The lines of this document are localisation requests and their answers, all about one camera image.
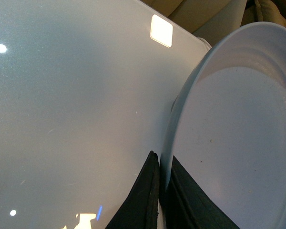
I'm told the grey round plate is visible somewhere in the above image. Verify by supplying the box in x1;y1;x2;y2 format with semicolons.
160;22;286;229

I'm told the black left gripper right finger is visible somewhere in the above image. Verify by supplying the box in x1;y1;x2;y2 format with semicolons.
164;157;239;229

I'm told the beige chair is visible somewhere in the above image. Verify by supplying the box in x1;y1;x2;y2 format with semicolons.
241;0;286;28
143;0;247;34

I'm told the beige left chair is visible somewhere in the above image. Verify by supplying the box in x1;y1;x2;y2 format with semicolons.
143;0;247;34

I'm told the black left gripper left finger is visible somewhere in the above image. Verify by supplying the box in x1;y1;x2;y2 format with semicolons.
106;151;160;229

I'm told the beige right chair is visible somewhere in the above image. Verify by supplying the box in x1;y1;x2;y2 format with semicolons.
241;0;286;28

